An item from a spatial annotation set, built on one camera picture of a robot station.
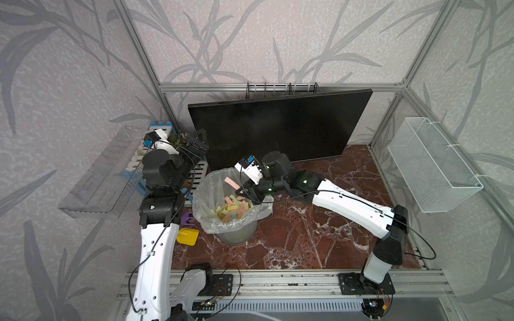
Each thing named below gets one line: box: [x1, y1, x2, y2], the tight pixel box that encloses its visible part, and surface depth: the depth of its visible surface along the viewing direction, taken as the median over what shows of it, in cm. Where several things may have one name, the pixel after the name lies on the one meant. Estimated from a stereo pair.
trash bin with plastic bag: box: [192, 167, 274, 245], surface depth 73 cm
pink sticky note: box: [224, 176, 241, 190], surface depth 65 cm
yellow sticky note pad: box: [176, 227, 200, 247], surface depth 86 cm
